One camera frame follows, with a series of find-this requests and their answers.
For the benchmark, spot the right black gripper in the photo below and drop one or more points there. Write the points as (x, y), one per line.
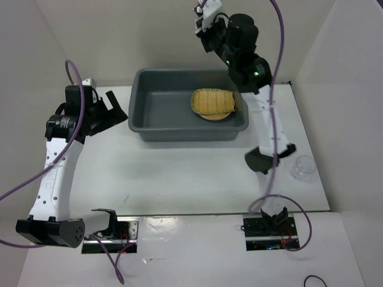
(218, 24)

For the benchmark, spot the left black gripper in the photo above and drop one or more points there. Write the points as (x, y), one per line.
(113, 116)

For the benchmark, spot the woven bamboo tray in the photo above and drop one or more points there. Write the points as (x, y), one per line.
(209, 101)

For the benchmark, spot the tan plate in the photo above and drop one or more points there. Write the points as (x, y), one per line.
(217, 117)
(216, 114)

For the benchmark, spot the clear plastic cup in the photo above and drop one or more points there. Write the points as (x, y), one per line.
(303, 168)

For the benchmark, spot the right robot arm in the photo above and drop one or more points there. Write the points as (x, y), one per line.
(233, 39)

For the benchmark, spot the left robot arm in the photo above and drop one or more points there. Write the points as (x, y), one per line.
(49, 223)

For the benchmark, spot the grey plastic bin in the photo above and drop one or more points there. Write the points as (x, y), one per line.
(160, 108)

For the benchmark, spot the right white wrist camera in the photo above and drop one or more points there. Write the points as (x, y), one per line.
(206, 12)

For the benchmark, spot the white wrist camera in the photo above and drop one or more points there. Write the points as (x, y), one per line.
(89, 82)
(206, 12)

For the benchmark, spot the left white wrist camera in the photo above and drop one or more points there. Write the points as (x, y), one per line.
(89, 82)

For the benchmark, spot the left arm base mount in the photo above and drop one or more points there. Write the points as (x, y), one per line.
(123, 239)

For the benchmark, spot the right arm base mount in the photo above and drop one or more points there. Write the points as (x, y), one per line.
(259, 237)

